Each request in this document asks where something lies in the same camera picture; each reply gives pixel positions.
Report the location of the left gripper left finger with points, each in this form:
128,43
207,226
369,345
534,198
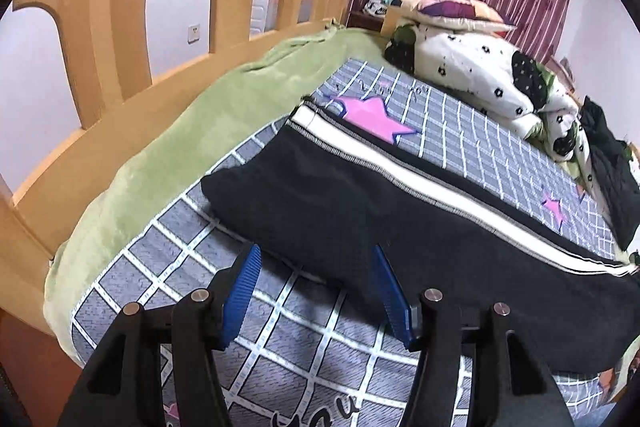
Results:
232,288

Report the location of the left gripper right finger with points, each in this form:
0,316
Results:
393,299

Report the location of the black pants with white stripe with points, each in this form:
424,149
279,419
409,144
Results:
323,192

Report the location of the blue checked star blanket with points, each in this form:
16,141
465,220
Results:
313,349

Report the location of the green fleece bed sheet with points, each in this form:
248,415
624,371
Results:
235,106

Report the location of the white strawberry print quilt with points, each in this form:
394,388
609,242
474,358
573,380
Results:
505,84

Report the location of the black quilted jacket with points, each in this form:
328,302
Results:
610,164

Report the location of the purple patterned cushion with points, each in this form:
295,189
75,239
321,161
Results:
465,15

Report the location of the white wall socket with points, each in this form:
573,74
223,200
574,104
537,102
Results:
194,33

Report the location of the wooden bed frame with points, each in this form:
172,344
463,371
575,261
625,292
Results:
122,108

